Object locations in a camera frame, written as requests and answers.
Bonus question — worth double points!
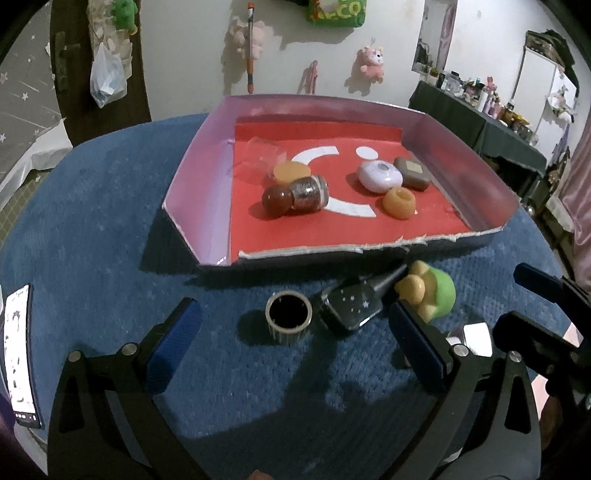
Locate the clear plastic piece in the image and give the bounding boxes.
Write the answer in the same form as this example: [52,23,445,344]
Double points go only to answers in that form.
[235,137,287,178]

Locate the green turtle toy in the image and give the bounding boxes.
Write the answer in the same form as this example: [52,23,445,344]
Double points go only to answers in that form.
[394,260,456,321]

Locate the black star-print bottle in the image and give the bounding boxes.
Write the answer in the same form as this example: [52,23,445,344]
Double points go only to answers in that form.
[320,264,409,334]

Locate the pale pink plush toy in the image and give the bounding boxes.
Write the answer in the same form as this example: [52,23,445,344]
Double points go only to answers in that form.
[229,21,266,61]

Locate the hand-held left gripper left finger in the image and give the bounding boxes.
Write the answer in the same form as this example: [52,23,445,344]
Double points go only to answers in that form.
[48,298,204,480]

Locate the green printed cushion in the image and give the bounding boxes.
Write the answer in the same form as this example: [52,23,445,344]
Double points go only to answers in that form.
[305,0,368,28]

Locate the white bottle with pink cap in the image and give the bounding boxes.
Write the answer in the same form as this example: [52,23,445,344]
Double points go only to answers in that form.
[445,322,494,358]

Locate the row of cosmetic bottles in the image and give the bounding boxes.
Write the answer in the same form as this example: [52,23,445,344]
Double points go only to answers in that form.
[416,65,536,139]

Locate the grey star-print cloth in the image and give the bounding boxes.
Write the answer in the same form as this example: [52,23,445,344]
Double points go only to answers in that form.
[0,9,75,195]

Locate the white cabinet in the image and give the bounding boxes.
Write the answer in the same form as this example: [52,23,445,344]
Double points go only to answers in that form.
[515,30,580,139]

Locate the white plastic bag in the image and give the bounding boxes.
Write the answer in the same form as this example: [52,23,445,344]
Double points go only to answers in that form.
[90,44,127,109]

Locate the lilac round device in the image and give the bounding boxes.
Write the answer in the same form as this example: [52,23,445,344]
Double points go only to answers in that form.
[358,160,402,191]

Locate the dark cloth covered table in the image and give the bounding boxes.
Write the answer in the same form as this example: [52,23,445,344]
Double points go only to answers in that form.
[409,80,548,185]

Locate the stick with orange ends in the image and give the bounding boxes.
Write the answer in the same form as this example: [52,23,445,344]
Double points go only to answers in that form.
[246,2,257,94]

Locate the green plush toy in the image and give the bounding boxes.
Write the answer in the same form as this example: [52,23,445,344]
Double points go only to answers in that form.
[113,0,139,35]

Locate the brown soap bar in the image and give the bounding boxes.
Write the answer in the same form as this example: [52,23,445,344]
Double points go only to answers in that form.
[393,157,430,191]

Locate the pink bear plush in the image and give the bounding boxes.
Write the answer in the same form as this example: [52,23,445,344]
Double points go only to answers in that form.
[360,46,385,83]

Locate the pink curtain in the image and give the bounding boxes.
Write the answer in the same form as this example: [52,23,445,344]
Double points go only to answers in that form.
[554,92,591,278]

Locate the smartphone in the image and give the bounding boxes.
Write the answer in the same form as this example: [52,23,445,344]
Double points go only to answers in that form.
[0,284,42,428]

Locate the red cardboard box tray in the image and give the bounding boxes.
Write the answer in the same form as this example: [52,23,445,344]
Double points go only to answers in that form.
[163,93,520,268]

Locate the orange round ball cap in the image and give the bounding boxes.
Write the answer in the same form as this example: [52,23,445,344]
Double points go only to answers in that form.
[382,187,416,219]

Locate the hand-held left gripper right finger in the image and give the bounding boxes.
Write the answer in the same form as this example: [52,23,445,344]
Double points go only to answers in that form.
[388,300,541,480]

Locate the ribbed beige cup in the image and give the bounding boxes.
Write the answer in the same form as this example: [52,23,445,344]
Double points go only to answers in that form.
[266,292,313,347]

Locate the glitter bottle with brown cap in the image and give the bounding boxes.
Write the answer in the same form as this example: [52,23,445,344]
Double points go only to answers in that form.
[262,175,330,219]

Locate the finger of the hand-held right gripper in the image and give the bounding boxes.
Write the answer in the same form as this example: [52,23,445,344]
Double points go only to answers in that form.
[494,311,578,365]
[513,263,573,301]

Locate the orange lid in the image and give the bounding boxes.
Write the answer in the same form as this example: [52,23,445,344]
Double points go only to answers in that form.
[273,161,309,183]

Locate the wall mirror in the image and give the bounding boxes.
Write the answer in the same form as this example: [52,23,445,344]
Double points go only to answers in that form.
[412,0,458,75]

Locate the small pink hanging toy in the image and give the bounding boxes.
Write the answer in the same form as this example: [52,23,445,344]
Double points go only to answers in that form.
[302,60,319,95]

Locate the dark wooden door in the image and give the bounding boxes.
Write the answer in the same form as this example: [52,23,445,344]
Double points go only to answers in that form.
[50,0,153,144]

